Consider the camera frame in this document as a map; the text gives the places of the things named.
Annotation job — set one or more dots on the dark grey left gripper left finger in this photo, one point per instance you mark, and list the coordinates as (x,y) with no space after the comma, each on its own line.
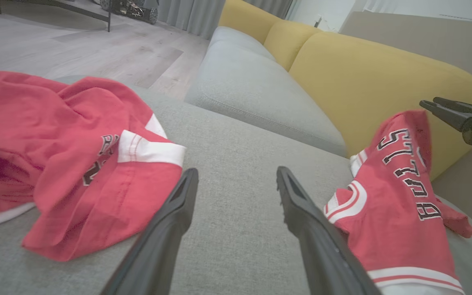
(162,246)

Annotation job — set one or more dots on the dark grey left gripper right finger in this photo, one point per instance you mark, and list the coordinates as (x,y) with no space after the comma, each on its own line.
(322,254)

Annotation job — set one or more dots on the red Bulls shorts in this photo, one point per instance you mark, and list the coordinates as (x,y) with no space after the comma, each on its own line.
(391,229)

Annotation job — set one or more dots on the red shirt with white trim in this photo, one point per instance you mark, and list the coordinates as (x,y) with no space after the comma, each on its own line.
(76,196)

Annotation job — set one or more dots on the black wheeled robot base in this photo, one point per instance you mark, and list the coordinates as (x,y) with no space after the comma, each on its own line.
(133,10)

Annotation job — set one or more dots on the beige partition panel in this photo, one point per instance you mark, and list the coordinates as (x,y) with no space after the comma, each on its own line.
(445,45)

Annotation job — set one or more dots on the grey and yellow sofa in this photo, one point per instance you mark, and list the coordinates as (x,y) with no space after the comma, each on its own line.
(236,184)

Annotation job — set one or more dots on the long yellow sofa back cushion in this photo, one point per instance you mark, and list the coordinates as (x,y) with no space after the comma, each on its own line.
(363,82)

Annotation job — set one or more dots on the wide grey sofa seat cushion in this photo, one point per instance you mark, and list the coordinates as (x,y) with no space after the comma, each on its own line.
(252,94)

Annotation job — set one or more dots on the narrow grey sofa seat cushion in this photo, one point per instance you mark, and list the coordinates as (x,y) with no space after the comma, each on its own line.
(236,39)

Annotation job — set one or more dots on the grey pleated curtain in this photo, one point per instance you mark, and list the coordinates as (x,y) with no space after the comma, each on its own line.
(191,16)

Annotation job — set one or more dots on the small dark wall plug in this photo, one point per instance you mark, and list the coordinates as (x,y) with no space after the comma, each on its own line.
(317,22)

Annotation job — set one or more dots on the dark metal frame table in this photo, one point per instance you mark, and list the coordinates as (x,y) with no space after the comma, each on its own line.
(109,22)

